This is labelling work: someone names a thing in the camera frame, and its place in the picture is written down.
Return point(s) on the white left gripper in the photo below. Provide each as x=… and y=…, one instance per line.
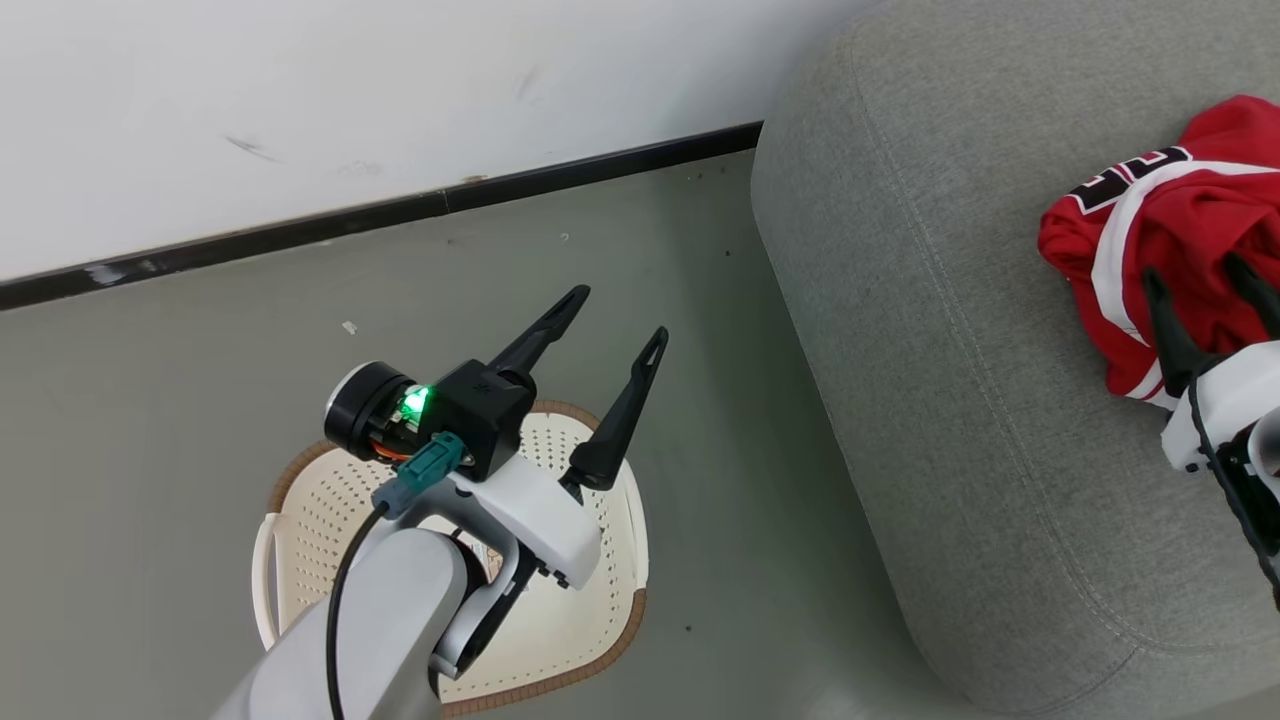
x=540, y=515

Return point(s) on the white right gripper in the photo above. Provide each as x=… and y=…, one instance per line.
x=1225, y=405

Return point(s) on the red white sports jersey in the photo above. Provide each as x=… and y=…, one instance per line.
x=1190, y=220

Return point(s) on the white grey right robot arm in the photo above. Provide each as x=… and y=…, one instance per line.
x=1255, y=500

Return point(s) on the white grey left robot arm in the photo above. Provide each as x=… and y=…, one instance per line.
x=390, y=620

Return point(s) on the cream perforated laundry basket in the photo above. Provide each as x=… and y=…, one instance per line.
x=600, y=600

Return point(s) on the grey fabric sofa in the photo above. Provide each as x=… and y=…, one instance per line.
x=950, y=350

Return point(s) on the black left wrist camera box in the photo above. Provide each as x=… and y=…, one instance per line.
x=485, y=410

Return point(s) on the black wall baseboard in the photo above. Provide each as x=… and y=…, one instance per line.
x=300, y=225

